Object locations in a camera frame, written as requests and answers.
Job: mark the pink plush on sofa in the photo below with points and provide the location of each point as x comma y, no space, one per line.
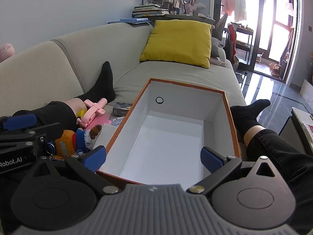
6,51

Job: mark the yellow tape measure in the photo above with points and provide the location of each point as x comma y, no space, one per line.
80,114

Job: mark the white coffee table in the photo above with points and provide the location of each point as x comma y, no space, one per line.
297,131

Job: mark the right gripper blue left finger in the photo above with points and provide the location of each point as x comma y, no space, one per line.
83,169

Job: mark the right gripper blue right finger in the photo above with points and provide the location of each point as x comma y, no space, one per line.
221,168

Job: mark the dark photo card box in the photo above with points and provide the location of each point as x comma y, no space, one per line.
121,109

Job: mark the brown plush toy blue shirt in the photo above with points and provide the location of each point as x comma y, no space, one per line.
79,142

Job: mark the blue white plastic packet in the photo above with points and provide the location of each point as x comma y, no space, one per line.
117,121

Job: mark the yellow cushion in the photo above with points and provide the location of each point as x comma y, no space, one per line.
179,41

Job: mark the black metal shelf rack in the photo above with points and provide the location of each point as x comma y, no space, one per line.
245,45

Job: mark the beige fabric sofa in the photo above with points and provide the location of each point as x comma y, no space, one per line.
69,66

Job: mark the orange white cardboard box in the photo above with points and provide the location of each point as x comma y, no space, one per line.
160,139

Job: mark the stack of books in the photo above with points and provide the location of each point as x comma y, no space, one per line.
145,11

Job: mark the person's left leg black sock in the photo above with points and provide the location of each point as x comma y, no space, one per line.
65,112

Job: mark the pink card holder wallet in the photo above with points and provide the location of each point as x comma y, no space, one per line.
99,120

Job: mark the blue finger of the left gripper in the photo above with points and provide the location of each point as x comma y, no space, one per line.
19,122

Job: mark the person's leg black sock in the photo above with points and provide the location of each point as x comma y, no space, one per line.
294,166
65,112

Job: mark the person's right leg black sock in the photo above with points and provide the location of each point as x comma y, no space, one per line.
294,166

